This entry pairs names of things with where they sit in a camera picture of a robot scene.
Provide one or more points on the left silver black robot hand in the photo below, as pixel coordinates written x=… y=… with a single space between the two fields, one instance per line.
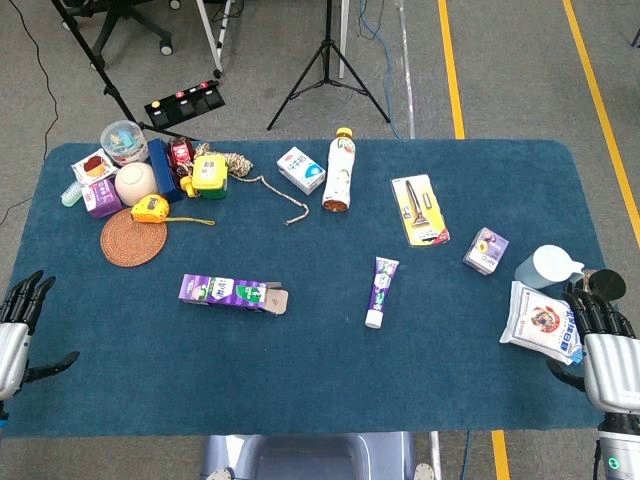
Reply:
x=12 y=345

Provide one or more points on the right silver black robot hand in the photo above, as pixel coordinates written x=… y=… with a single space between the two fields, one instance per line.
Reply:
x=612 y=370

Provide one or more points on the purple green toothpaste box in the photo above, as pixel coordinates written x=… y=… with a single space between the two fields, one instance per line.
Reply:
x=220 y=291

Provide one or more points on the purple white toothpaste tube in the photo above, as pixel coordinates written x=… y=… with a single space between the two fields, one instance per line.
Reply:
x=381 y=290

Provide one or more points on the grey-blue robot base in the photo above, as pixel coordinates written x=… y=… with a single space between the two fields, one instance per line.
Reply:
x=310 y=457

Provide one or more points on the purple fruit print box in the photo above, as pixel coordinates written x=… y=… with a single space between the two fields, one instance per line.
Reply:
x=485 y=250

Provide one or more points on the dark blue rectangular box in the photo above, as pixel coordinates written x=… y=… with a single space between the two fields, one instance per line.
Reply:
x=162 y=170

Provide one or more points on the blue binder clip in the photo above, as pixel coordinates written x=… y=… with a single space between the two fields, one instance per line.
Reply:
x=578 y=356

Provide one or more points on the glass jar black lid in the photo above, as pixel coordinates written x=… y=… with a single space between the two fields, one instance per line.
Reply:
x=607 y=285

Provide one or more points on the white rice bag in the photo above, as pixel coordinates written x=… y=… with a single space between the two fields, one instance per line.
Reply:
x=537 y=315

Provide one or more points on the white lidded cup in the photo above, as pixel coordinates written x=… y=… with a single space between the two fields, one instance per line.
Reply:
x=545 y=267

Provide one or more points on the round woven brown coaster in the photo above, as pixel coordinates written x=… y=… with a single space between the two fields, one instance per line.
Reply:
x=130 y=245

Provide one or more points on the purple white drink carton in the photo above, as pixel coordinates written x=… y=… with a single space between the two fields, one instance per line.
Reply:
x=102 y=199

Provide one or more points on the yellow tape measure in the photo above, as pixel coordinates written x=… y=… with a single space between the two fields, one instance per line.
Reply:
x=150 y=209

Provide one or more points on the white red pudding pack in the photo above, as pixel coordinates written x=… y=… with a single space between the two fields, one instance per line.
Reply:
x=92 y=167

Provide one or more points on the beige round bowl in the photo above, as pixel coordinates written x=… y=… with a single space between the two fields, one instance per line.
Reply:
x=135 y=184

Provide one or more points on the clear tub with clips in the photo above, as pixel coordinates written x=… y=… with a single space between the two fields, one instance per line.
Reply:
x=122 y=145

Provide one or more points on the small yellow plastic toy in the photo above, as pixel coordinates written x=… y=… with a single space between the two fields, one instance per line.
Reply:
x=187 y=186

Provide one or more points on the yellow razor blister pack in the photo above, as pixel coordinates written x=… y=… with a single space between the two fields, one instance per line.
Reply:
x=420 y=210

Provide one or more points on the yellow green lidded container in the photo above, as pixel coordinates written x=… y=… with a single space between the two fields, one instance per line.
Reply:
x=210 y=175

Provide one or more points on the black slanted light stand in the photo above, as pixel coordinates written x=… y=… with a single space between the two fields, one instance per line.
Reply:
x=107 y=91

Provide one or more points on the dark blue carpet mat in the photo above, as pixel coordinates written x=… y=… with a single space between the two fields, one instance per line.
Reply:
x=320 y=370

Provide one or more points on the black foot pedal board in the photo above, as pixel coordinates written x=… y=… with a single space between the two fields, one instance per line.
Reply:
x=185 y=102

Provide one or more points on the white blue milk carton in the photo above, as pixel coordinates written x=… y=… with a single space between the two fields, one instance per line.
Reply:
x=300 y=170

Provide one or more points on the yellow capped drink bottle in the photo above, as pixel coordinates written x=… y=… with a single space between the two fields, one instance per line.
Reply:
x=340 y=170

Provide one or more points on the black office chair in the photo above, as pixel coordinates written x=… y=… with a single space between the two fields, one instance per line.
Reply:
x=125 y=20

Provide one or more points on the white metal frame leg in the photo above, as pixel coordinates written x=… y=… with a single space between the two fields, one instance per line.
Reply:
x=212 y=40

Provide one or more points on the black camera tripod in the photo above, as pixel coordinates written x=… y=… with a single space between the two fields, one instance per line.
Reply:
x=327 y=50

